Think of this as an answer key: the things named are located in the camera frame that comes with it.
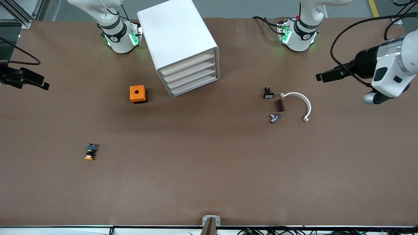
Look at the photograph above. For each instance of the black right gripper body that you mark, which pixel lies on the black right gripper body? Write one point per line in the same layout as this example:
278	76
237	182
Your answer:
9	78

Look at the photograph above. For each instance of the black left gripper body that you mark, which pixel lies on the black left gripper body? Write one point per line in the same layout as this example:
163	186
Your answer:
364	61

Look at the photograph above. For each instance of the orange capped push button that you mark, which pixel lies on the orange capped push button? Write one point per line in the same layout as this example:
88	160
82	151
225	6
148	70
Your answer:
90	152

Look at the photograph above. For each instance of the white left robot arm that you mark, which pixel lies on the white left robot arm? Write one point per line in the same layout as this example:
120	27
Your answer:
392	71

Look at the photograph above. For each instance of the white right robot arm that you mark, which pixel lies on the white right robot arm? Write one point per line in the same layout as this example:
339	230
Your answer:
119	40

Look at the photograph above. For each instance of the orange button box black base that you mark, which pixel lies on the orange button box black base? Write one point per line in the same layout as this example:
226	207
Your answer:
137	92

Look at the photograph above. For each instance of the brown terminal block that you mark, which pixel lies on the brown terminal block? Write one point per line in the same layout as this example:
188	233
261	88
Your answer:
280	105

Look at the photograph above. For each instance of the white curved plastic bracket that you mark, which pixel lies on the white curved plastic bracket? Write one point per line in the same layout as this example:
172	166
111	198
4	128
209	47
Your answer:
307	103

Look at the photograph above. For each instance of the aluminium frame profile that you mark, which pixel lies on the aluminium frame profile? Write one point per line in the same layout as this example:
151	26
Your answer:
19	14
400	19

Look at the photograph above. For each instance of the small black white switch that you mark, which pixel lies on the small black white switch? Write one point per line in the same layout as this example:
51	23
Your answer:
268	95

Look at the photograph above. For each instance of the silver metal key switch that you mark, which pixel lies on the silver metal key switch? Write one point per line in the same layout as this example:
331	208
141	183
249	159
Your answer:
274	118

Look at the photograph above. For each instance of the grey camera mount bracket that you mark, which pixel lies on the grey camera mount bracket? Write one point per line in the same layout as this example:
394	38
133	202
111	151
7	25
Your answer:
211	221

